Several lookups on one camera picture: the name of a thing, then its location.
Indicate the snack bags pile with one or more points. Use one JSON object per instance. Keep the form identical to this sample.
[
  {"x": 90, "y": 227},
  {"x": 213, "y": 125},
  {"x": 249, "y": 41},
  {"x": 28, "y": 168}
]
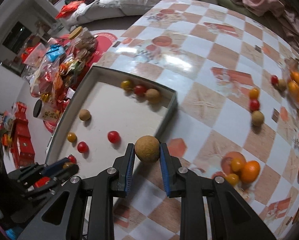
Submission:
[{"x": 53, "y": 68}]

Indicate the red gift box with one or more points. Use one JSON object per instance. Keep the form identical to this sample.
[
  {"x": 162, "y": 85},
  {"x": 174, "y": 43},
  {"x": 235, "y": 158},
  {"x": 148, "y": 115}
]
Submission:
[{"x": 22, "y": 149}]

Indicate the clear glass fruit bowl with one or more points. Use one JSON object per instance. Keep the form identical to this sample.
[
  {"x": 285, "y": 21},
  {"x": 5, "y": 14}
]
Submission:
[{"x": 290, "y": 64}]

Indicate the small longan tray left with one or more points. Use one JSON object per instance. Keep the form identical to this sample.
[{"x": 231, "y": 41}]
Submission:
[{"x": 84, "y": 115}]

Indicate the yellow tomato below orange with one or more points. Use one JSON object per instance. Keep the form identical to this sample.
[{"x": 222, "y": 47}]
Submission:
[{"x": 232, "y": 179}]

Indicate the red cherry tomato cluster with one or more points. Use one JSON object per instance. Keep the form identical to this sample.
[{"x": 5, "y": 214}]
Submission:
[
  {"x": 254, "y": 105},
  {"x": 82, "y": 147},
  {"x": 140, "y": 90}
]

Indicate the glass jar wooden lid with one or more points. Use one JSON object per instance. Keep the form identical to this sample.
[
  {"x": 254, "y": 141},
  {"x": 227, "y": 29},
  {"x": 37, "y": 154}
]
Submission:
[{"x": 81, "y": 38}]

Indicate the orange near table edge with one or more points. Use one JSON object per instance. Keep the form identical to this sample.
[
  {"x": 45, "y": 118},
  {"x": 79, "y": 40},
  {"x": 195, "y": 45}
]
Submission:
[{"x": 250, "y": 172}]

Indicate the oranges inside bowl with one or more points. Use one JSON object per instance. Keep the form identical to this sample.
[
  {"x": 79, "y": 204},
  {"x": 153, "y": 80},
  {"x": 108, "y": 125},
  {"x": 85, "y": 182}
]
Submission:
[{"x": 293, "y": 86}]

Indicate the yellow tomato tray bottom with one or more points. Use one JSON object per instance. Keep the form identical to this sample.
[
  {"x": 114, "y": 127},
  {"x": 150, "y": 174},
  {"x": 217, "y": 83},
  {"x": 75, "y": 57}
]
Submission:
[{"x": 72, "y": 137}]

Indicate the shallow cardboard box tray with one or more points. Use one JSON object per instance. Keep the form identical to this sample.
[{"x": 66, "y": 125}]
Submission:
[{"x": 111, "y": 109}]

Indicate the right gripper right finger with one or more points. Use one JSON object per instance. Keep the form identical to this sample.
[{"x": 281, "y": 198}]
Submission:
[{"x": 209, "y": 201}]

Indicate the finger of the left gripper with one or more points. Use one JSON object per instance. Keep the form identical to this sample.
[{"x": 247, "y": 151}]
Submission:
[
  {"x": 51, "y": 170},
  {"x": 44, "y": 184}
]

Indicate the brown longan in tray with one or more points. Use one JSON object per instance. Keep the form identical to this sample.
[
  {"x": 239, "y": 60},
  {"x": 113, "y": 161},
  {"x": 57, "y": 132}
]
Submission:
[{"x": 153, "y": 96}]

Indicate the yellow tomato beside orange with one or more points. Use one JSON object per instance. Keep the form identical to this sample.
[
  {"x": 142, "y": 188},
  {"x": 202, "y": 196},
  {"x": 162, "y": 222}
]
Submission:
[{"x": 237, "y": 164}]

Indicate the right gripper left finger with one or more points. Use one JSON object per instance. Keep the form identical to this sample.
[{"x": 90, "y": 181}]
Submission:
[{"x": 84, "y": 207}]

